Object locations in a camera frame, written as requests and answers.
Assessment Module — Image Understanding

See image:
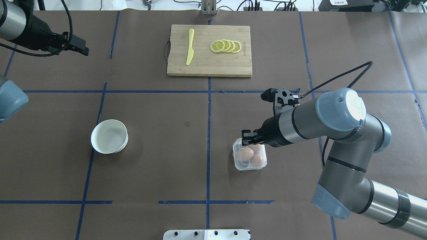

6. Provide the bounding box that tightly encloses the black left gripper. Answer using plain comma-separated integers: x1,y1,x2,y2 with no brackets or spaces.
40,31,89,56

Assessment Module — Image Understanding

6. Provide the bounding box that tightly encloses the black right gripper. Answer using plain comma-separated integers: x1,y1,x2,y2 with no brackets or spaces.
241,117,284,147

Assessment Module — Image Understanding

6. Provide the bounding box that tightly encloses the brown egg from bowl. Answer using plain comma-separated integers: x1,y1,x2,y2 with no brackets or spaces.
237,147,254,162

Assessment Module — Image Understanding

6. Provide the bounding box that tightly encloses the clear plastic egg box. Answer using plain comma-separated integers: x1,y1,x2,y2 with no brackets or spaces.
233,138,268,171

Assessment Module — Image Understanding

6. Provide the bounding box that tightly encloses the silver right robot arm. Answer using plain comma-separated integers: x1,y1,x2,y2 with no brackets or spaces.
242,88,427,239

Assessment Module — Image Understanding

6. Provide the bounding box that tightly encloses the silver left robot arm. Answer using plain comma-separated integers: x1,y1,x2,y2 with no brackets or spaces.
0,0,89,122

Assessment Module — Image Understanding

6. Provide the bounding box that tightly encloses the brown egg in box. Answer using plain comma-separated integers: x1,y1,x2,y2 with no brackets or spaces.
250,144,263,154
250,154,265,166

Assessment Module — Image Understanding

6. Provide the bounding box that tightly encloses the bamboo cutting board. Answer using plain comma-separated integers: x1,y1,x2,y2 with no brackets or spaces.
167,24,252,78

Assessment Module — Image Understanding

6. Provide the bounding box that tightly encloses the lemon slice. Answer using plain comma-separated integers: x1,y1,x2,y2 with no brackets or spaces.
210,40,226,53
232,41,242,53
222,39,229,53
226,40,235,53

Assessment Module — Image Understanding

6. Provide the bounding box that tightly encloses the white round bowl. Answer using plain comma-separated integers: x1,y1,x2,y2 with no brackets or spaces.
90,119,129,154

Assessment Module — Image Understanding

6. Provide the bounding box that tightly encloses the yellow plastic knife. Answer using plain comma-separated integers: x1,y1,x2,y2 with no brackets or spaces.
186,28,195,66

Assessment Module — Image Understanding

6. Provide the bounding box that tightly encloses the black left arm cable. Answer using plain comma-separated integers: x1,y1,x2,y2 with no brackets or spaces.
0,0,74,57

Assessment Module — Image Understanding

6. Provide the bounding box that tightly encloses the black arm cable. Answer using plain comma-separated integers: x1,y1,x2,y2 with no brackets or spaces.
0,0,74,57
297,61,373,167

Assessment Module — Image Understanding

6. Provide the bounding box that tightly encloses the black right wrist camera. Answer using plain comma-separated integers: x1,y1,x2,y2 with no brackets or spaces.
261,88,300,117

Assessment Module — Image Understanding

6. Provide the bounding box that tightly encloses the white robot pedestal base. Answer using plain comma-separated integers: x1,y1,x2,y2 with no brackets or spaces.
163,228,252,240

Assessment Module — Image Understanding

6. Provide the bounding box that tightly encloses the aluminium frame post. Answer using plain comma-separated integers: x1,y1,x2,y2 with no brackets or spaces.
201,0,218,16

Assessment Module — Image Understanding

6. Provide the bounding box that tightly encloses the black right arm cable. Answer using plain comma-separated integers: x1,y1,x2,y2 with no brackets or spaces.
297,61,373,167

